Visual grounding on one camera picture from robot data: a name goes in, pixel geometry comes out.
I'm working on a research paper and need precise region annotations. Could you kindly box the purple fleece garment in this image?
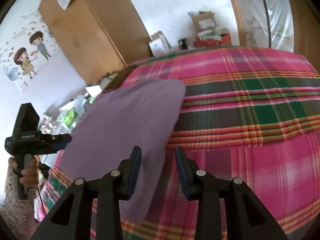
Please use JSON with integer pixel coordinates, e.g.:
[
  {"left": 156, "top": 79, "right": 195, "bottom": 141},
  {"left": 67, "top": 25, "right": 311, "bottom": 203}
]
[{"left": 58, "top": 79, "right": 185, "bottom": 222}]

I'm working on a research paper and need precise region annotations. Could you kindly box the floral sleeve forearm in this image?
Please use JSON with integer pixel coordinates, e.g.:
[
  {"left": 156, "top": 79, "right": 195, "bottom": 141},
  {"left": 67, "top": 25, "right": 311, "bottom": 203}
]
[{"left": 1, "top": 167, "right": 39, "bottom": 239}]

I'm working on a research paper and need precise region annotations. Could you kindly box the folding side table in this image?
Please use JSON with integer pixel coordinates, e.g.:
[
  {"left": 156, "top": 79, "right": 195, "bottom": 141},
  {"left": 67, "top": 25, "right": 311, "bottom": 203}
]
[{"left": 39, "top": 72, "right": 121, "bottom": 168}]

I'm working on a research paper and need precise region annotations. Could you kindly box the person left hand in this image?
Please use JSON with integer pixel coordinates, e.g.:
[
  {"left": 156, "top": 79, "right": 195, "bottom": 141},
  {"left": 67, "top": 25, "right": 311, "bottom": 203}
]
[{"left": 20, "top": 156, "right": 39, "bottom": 187}]

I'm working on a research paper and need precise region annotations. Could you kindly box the green tissue pack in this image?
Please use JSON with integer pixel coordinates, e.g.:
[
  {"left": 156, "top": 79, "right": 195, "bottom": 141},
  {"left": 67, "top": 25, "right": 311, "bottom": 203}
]
[{"left": 61, "top": 109, "right": 78, "bottom": 128}]

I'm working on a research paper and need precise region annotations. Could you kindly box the black smartphone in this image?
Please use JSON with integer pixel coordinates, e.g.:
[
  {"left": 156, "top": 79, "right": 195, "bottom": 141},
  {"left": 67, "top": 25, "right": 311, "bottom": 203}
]
[{"left": 103, "top": 64, "right": 138, "bottom": 93}]

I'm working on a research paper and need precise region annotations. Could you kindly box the pink plaid bed cover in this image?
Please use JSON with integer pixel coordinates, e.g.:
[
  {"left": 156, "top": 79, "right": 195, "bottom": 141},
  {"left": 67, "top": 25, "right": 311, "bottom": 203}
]
[{"left": 37, "top": 45, "right": 320, "bottom": 240}]

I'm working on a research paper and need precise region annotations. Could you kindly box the wooden wardrobe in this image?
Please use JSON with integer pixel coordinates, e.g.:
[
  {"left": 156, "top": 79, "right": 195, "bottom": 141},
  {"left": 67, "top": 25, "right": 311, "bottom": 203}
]
[{"left": 39, "top": 0, "right": 152, "bottom": 85}]

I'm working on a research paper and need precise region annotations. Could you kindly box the white small box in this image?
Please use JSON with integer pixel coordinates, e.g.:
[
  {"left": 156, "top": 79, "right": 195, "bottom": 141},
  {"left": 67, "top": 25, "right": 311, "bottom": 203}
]
[{"left": 149, "top": 31, "right": 171, "bottom": 56}]

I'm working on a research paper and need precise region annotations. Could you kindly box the red box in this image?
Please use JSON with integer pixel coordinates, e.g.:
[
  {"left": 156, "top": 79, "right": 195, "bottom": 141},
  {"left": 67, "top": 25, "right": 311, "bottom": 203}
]
[{"left": 193, "top": 33, "right": 232, "bottom": 48}]

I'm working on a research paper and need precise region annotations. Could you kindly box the brown cardboard box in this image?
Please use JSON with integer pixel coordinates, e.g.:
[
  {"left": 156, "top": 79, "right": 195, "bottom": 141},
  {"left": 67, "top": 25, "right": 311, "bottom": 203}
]
[{"left": 188, "top": 11, "right": 216, "bottom": 32}]

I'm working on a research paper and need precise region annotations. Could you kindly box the wooden door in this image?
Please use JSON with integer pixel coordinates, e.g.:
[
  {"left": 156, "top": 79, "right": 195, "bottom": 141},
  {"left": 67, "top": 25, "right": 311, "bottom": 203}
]
[{"left": 289, "top": 0, "right": 319, "bottom": 71}]

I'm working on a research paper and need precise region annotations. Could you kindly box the cartoon couple wall sticker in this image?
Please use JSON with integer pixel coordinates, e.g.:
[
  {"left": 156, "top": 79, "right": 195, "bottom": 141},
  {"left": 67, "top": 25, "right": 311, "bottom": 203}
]
[{"left": 1, "top": 10, "right": 60, "bottom": 92}]

